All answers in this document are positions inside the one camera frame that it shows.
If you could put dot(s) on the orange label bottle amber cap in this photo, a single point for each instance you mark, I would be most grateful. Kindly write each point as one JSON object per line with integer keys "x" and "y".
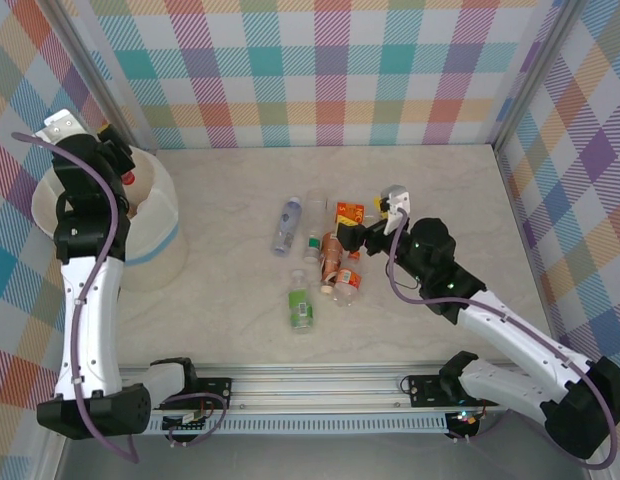
{"x": 349, "y": 212}

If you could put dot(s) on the copper label plastic bottle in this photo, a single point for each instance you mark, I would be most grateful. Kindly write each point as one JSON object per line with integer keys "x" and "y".
{"x": 331, "y": 255}

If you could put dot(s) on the small orange label bottle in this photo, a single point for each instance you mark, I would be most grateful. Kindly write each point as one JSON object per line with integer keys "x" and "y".
{"x": 347, "y": 282}

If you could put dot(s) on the tall clear bottle green neck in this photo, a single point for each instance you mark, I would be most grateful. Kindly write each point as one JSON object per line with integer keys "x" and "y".
{"x": 316, "y": 215}

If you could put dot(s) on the purple tinted plastic bottle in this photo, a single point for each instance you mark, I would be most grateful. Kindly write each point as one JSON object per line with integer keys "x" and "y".
{"x": 287, "y": 225}

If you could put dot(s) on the green label plastic bottle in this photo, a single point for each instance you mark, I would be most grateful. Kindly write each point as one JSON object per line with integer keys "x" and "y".
{"x": 301, "y": 305}

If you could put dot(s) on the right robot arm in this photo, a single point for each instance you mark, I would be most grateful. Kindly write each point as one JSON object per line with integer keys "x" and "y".
{"x": 515, "y": 340}

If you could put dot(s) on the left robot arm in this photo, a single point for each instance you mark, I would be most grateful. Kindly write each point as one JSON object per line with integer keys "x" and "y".
{"x": 90, "y": 325}

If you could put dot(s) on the white bin with blue stripe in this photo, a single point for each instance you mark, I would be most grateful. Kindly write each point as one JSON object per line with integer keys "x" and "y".
{"x": 160, "y": 250}

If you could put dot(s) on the right circuit board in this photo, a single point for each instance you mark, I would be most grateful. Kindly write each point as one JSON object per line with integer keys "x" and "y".
{"x": 465, "y": 420}

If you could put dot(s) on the circuit board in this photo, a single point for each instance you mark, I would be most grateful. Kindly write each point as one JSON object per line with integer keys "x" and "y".
{"x": 182, "y": 422}
{"x": 465, "y": 420}

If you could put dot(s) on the grey metal shelf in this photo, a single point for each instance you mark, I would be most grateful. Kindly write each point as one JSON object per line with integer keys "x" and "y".
{"x": 310, "y": 457}

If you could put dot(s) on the left circuit board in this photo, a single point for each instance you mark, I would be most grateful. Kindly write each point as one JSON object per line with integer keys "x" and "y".
{"x": 182, "y": 422}

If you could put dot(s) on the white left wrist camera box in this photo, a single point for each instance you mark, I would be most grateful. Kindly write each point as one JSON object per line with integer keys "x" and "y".
{"x": 60, "y": 125}

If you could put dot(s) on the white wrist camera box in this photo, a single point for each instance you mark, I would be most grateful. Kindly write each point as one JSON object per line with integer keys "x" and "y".
{"x": 396, "y": 200}
{"x": 60, "y": 125}

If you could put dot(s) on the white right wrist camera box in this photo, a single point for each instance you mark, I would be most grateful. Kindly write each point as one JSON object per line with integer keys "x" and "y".
{"x": 396, "y": 200}

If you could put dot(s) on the aluminium frame post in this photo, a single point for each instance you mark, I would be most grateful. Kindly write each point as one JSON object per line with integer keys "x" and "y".
{"x": 104, "y": 65}

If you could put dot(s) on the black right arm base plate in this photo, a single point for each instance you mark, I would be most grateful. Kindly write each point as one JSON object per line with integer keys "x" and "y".
{"x": 425, "y": 392}

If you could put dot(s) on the aluminium mounting rail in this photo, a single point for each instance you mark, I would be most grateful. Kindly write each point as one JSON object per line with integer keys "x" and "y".
{"x": 315, "y": 387}

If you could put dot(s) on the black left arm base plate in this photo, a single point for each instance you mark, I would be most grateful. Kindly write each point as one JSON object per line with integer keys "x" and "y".
{"x": 215, "y": 392}

